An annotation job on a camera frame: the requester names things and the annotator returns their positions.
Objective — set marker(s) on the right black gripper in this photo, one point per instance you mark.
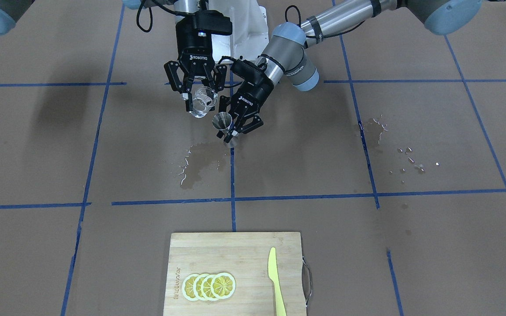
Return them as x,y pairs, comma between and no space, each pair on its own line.
193,47

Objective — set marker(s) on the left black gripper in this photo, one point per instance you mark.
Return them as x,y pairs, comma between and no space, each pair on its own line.
255,91

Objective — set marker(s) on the steel jigger measuring cup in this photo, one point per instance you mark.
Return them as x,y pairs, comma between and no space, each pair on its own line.
223,121

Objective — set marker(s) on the clear glass cup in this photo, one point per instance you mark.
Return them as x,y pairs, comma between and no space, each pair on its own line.
204,100

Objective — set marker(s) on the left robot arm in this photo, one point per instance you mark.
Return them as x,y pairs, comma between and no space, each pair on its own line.
285,54

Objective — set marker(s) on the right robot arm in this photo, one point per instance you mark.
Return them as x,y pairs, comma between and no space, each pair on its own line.
12,10

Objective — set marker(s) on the bamboo cutting board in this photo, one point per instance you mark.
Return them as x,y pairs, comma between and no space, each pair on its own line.
244,255

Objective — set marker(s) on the yellow plastic knife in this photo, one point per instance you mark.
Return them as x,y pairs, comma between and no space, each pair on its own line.
272,269

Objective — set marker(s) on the back lemon slice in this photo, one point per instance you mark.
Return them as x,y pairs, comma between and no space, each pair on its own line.
188,287

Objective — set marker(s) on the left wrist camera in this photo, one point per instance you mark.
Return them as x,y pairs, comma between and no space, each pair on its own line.
247,70

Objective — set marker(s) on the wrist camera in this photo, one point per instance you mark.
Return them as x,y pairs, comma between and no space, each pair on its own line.
247,70
212,22

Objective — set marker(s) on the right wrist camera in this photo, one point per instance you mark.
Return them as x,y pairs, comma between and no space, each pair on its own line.
212,22

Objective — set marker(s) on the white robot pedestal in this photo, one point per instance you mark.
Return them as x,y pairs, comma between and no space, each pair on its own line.
250,34

